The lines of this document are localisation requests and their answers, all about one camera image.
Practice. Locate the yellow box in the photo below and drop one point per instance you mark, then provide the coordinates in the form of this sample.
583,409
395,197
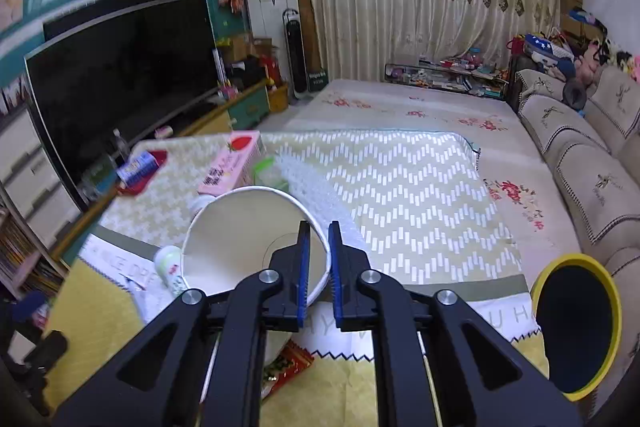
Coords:
278,99

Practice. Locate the pink carton box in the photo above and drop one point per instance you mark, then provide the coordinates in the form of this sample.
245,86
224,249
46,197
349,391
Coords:
227,167

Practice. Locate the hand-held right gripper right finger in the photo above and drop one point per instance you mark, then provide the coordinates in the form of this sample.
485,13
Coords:
336,267

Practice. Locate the stacked cardboard boxes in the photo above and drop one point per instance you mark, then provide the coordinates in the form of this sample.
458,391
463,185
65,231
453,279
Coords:
570,2

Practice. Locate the pile of plush toys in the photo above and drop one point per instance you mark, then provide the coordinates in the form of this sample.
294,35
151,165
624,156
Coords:
585,57

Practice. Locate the low shelf with toys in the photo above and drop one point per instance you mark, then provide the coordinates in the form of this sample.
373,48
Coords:
450,77

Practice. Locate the brown cardboard box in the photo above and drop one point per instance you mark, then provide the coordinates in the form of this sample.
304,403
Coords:
245,47

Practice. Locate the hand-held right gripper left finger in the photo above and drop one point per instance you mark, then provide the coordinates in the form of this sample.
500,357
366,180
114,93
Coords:
303,267

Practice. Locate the black tower fan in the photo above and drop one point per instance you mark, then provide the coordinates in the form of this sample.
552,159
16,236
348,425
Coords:
296,57

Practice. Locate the small dark sign board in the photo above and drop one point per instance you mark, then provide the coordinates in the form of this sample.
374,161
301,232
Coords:
317,80

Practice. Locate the blue and red snack packet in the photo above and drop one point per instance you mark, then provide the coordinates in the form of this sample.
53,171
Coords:
137,169

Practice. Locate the green translucent plastic container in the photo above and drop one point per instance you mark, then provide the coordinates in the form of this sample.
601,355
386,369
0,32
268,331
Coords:
267,174

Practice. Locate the white drawer cabinet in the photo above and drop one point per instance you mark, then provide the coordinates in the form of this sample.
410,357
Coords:
30,167

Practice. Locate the large black television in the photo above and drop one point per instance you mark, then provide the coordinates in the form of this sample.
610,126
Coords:
125,82

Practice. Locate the large white paper cup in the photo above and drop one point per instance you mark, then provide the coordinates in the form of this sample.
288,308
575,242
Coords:
235,232

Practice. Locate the small white plastic bottle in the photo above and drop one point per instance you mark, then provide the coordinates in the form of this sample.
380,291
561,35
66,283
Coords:
167,264

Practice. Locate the yellow bin with black bag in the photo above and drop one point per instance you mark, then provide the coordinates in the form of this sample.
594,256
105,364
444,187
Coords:
575,322

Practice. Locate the beige sofa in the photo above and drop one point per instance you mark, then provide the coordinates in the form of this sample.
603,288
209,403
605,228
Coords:
590,167

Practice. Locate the cream floral mat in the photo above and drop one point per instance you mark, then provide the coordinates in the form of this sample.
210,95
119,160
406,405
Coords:
400,107

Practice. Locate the red fire extinguisher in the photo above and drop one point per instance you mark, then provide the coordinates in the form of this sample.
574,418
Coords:
272,69

